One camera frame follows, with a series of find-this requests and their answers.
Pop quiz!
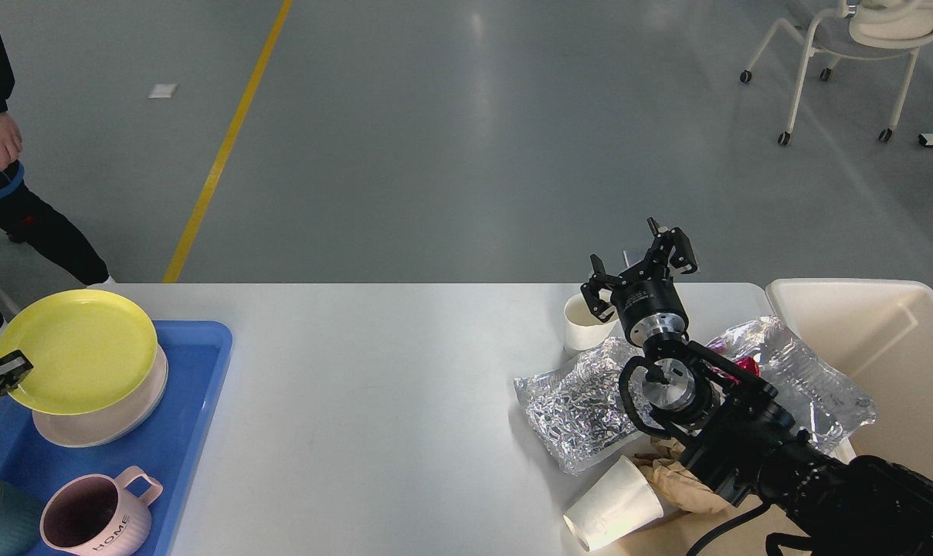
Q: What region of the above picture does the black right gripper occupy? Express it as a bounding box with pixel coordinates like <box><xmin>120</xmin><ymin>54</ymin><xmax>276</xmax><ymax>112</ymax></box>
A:
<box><xmin>580</xmin><ymin>217</ymin><xmax>699</xmax><ymax>348</ymax></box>

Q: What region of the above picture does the yellow plastic plate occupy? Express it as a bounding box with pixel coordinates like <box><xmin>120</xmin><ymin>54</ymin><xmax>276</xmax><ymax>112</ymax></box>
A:
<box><xmin>0</xmin><ymin>289</ymin><xmax>158</xmax><ymax>415</ymax></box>

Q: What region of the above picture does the pink HOME mug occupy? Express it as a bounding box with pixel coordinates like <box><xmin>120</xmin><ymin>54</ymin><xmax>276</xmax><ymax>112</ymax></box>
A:
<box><xmin>39</xmin><ymin>466</ymin><xmax>164</xmax><ymax>555</ymax></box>

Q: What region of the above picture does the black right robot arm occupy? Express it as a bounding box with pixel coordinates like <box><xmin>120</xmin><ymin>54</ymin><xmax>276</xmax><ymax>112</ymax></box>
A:
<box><xmin>581</xmin><ymin>219</ymin><xmax>933</xmax><ymax>555</ymax></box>

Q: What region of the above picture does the clear floor plate left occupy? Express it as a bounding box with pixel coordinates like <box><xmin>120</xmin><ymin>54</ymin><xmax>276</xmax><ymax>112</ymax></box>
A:
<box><xmin>622</xmin><ymin>249</ymin><xmax>643</xmax><ymax>273</ymax></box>

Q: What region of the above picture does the blue plastic tray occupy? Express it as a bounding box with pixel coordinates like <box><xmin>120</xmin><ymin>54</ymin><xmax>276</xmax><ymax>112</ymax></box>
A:
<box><xmin>0</xmin><ymin>320</ymin><xmax>232</xmax><ymax>555</ymax></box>

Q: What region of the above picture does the upright white paper cup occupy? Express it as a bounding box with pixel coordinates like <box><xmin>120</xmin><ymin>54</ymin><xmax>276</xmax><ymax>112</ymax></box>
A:
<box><xmin>563</xmin><ymin>294</ymin><xmax>619</xmax><ymax>353</ymax></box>

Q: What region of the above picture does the pink white plate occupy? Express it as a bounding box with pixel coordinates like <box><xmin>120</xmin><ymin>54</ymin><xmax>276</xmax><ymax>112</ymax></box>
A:
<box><xmin>31</xmin><ymin>346</ymin><xmax>168</xmax><ymax>448</ymax></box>

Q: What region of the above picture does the silver foil bag left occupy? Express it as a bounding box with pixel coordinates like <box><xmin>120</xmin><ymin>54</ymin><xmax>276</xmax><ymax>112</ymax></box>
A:
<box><xmin>514</xmin><ymin>337</ymin><xmax>643</xmax><ymax>475</ymax></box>

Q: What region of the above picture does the silver foil bag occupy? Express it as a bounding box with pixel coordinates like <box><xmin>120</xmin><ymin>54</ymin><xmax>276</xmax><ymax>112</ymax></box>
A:
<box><xmin>514</xmin><ymin>337</ymin><xmax>643</xmax><ymax>475</ymax></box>
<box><xmin>707</xmin><ymin>316</ymin><xmax>877</xmax><ymax>455</ymax></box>

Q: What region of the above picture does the crushed red soda can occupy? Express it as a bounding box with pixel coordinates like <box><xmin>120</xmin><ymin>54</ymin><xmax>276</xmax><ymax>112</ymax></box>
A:
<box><xmin>711</xmin><ymin>346</ymin><xmax>761</xmax><ymax>384</ymax></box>

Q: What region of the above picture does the crumpled brown paper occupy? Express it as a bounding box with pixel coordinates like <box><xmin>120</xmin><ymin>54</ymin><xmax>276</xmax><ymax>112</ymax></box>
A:
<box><xmin>632</xmin><ymin>439</ymin><xmax>731</xmax><ymax>514</ymax></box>

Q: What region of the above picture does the lying white paper cup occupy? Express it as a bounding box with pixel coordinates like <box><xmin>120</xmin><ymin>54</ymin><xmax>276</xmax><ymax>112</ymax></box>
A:
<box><xmin>563</xmin><ymin>456</ymin><xmax>664</xmax><ymax>552</ymax></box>

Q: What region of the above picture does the silver foil bag right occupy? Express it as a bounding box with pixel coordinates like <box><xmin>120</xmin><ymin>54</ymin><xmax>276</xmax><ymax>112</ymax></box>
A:
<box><xmin>707</xmin><ymin>316</ymin><xmax>877</xmax><ymax>455</ymax></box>

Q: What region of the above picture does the flat brown paper sheet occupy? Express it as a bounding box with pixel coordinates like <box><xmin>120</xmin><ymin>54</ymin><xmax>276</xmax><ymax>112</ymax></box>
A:
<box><xmin>611</xmin><ymin>493</ymin><xmax>806</xmax><ymax>555</ymax></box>

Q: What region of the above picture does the beige plastic bin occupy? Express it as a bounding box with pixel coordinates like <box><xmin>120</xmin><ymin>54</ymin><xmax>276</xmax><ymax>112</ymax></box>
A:
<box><xmin>766</xmin><ymin>279</ymin><xmax>933</xmax><ymax>481</ymax></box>

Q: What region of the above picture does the white floor marker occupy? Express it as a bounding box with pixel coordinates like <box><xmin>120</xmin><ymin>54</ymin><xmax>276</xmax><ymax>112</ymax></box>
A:
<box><xmin>148</xmin><ymin>83</ymin><xmax>178</xmax><ymax>100</ymax></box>

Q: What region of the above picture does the white office chair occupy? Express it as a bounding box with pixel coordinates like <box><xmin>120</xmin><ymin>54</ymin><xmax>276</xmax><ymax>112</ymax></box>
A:
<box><xmin>739</xmin><ymin>1</ymin><xmax>933</xmax><ymax>147</ymax></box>

